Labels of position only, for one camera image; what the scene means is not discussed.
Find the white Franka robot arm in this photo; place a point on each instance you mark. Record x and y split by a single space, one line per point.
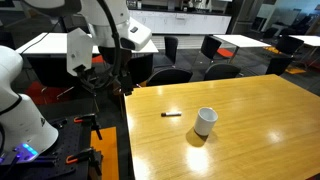
20 126

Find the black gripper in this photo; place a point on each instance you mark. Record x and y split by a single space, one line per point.
126 80

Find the white counter cabinet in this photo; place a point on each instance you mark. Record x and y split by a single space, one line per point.
186 23

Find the large white table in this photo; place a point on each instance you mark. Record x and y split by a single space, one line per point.
50 43

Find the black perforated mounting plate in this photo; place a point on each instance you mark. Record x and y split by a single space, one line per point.
70 140

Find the white table with metal legs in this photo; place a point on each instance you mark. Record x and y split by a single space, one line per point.
308 40
240 40

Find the white marker with dark cap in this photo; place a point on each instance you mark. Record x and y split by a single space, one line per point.
171 114

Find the black office chair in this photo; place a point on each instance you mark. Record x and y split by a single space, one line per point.
50 70
168 77
289 44
278 65
210 46
171 48
141 68
270 32
221 71

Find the white ceramic mug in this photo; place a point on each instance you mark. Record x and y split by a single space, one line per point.
205 123

